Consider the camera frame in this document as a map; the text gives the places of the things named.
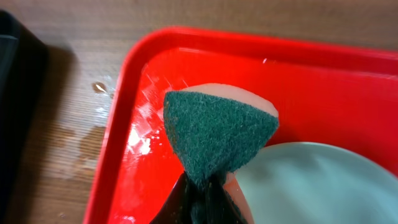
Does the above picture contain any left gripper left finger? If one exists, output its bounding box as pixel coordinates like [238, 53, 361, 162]
[150, 172, 197, 224]

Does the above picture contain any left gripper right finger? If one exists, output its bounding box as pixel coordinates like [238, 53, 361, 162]
[205, 175, 245, 224]

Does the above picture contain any green scouring sponge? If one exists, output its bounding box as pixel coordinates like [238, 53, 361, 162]
[162, 82, 280, 224]

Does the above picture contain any light blue plate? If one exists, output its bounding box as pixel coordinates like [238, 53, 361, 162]
[236, 142, 397, 224]

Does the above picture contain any red plastic tray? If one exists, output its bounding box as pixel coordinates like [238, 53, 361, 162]
[84, 27, 397, 223]

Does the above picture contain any black rectangular tray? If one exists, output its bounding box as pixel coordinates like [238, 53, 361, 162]
[1, 9, 49, 218]

